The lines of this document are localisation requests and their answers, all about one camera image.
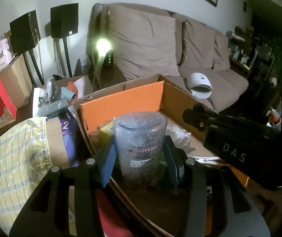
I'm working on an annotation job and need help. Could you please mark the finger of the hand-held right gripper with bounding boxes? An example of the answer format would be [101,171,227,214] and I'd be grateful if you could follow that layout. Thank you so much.
[192,103,230,119]
[183,109,220,132]

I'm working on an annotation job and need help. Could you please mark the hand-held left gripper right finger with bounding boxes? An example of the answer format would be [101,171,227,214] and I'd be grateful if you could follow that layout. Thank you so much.
[164,135,272,237]

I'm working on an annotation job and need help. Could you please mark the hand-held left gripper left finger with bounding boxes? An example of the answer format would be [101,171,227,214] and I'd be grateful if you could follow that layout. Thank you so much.
[9,136,118,237]

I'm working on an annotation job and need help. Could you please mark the white fluffy duster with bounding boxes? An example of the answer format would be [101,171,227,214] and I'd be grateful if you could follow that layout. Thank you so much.
[166,125,230,168]

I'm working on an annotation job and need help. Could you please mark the green yellow toothpaste box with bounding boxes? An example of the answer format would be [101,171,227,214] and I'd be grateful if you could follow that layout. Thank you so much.
[99,126,115,144]

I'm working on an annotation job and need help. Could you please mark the small bottles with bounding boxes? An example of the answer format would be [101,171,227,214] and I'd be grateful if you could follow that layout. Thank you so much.
[113,111,168,188]

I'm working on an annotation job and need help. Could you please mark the orange lined cardboard box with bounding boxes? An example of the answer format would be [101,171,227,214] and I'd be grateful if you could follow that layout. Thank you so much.
[72,74,255,237]

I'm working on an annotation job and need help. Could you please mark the brown sofa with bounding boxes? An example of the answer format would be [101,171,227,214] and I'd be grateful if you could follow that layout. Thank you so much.
[87,3,249,113]

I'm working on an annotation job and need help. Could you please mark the white dome lamp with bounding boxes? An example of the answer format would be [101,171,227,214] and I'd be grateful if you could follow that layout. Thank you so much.
[186,72,213,100]

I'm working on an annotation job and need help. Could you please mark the purple printed box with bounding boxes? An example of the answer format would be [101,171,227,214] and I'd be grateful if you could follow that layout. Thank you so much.
[58,117,81,167]

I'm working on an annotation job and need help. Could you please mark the small brown cushion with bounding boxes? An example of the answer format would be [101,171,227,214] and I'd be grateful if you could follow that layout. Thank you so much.
[213,35,231,71]

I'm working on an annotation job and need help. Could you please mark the cluttered dark shelf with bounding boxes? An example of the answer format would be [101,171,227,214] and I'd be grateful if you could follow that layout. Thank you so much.
[226,25,282,129]

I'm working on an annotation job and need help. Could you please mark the medium brown cushion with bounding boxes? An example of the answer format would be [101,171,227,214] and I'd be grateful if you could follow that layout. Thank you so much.
[179,20,217,70]

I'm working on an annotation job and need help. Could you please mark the white paper bag with clutter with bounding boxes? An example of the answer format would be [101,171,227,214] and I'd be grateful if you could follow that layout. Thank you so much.
[32,75,92,119]

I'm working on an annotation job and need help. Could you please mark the yellow checked cloth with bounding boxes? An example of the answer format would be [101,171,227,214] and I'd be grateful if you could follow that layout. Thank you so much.
[0,117,70,237]

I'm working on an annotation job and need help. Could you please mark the dark wooden side table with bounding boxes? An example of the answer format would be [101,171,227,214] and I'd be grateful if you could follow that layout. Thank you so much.
[99,63,128,89]

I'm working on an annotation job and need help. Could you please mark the large brown cushion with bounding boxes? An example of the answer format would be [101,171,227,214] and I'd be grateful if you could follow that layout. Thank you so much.
[108,5,181,79]

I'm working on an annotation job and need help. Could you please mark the plain brown cardboard box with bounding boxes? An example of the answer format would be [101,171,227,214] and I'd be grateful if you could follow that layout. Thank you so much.
[0,54,33,109]

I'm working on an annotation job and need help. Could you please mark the pink tissue pack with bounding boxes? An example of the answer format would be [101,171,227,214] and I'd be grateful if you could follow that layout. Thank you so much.
[0,38,15,72]

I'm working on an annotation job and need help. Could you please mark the black speaker on stand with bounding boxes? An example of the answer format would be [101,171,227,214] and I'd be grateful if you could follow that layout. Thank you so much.
[9,10,45,86]
[50,3,79,78]

